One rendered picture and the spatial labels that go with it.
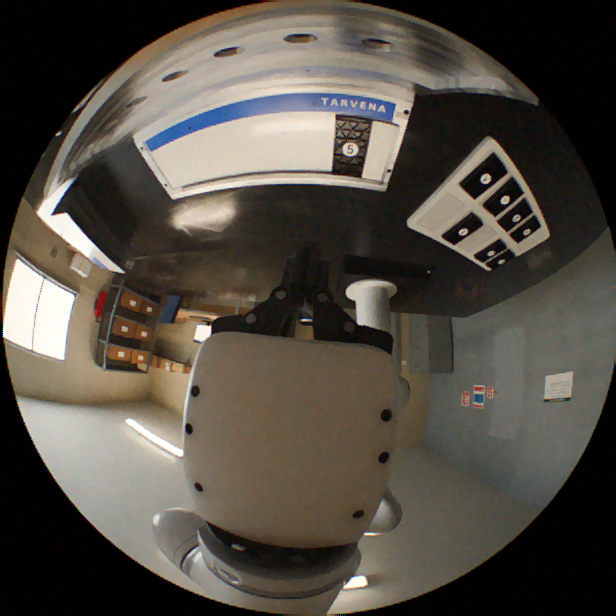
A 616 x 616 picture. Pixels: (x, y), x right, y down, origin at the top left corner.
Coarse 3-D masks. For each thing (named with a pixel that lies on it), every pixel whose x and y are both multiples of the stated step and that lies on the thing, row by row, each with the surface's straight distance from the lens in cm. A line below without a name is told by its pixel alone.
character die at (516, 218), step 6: (516, 204) 51; (522, 204) 50; (510, 210) 51; (516, 210) 50; (522, 210) 52; (528, 210) 53; (504, 216) 51; (510, 216) 52; (516, 216) 52; (522, 216) 55; (498, 222) 52; (504, 222) 52; (510, 222) 53; (516, 222) 55; (504, 228) 54; (510, 228) 55
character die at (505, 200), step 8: (504, 184) 45; (512, 184) 46; (496, 192) 45; (504, 192) 46; (512, 192) 46; (520, 192) 47; (488, 200) 45; (496, 200) 46; (504, 200) 46; (512, 200) 48; (488, 208) 46; (496, 208) 48; (504, 208) 48; (496, 216) 49
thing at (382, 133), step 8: (376, 120) 29; (376, 128) 29; (384, 128) 29; (392, 128) 29; (376, 136) 29; (384, 136) 30; (392, 136) 30; (376, 144) 30; (384, 144) 30; (368, 152) 30; (376, 152) 30; (384, 152) 30; (368, 160) 31; (376, 160) 31; (384, 160) 31; (368, 168) 31; (376, 168) 32; (368, 176) 32; (376, 176) 32
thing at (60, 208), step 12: (72, 192) 78; (60, 204) 81; (72, 204) 75; (84, 204) 78; (72, 216) 75; (84, 216) 78; (96, 216) 82; (60, 228) 85; (84, 228) 79; (96, 228) 82; (96, 240) 83; (108, 240) 87; (84, 252) 93; (108, 252) 88; (120, 252) 93; (96, 264) 101
